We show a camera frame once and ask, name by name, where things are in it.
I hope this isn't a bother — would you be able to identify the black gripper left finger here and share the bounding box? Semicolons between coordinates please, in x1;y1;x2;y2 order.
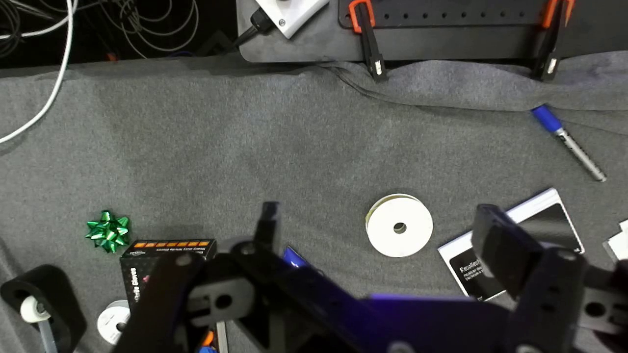
114;200;395;353

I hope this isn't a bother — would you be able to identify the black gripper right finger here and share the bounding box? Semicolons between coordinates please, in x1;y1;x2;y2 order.
471;202;628;353

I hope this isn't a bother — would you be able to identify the white ribbon spool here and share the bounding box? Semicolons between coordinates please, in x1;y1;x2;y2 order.
363;192;436;259

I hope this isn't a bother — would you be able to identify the black booklet with white edge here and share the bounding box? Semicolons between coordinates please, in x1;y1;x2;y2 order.
436;186;587;304

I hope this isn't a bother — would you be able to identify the grey felt tablecloth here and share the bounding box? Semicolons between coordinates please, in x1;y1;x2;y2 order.
0;49;628;353

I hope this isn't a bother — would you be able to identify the blue capped silver pen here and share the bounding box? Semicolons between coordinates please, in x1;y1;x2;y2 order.
530;102;609;184

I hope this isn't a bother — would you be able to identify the green gift bow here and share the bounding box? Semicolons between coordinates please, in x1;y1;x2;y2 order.
85;208;134;255

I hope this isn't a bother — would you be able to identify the white flat roll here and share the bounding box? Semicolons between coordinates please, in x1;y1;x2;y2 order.
97;298;134;347

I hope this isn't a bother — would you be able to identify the orange black clamp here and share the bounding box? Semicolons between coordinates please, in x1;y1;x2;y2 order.
530;0;579;82
346;0;391;84

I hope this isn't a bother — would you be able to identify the black tape dispenser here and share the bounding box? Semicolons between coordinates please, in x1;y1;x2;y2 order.
0;263;89;353

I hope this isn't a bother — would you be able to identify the white adapter box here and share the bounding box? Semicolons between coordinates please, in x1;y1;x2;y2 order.
254;0;330;41

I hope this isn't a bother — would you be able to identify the black plug cable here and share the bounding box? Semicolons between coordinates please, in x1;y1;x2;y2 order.
232;6;281;49

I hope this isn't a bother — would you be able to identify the white cable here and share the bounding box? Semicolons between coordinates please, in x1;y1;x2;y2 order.
0;0;83;147

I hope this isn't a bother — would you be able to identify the black cable bundle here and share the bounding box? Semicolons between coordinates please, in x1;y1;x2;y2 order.
0;0;204;62

